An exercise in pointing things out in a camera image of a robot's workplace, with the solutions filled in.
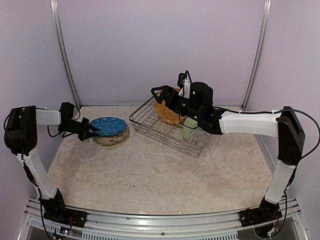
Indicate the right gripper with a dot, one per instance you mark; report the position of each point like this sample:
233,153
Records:
166,89

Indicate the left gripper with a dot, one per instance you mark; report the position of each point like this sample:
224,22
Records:
86,130

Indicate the blue polka dot plate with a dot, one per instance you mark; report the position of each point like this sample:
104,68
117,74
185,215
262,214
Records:
108,126

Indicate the cream bird pattern plate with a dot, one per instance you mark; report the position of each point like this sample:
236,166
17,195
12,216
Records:
109,141

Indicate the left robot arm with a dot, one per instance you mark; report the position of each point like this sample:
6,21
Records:
21,137

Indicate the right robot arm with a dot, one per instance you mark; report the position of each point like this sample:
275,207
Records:
283,125

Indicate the yellow polka dot plate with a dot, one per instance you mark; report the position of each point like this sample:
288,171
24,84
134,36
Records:
167,115

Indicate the pale green mug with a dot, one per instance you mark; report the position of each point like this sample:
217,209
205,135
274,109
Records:
189,125

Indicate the clear glass cup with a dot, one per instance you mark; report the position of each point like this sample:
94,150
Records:
197,138

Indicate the metal wire dish rack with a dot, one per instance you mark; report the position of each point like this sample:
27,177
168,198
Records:
149,125

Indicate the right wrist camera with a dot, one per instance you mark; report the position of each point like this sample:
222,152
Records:
184,83

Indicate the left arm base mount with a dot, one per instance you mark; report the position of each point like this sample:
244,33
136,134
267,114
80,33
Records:
67,216

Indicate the aluminium front rail frame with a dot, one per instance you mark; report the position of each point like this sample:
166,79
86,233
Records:
103,225

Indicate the left aluminium corner post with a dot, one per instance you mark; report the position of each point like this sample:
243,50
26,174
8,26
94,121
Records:
54,5

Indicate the aluminium corner post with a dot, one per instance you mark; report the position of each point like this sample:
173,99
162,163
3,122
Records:
258,52
54,5

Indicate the right aluminium corner post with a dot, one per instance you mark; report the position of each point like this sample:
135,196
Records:
258,52

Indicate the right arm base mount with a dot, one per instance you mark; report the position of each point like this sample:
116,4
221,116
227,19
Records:
259,215

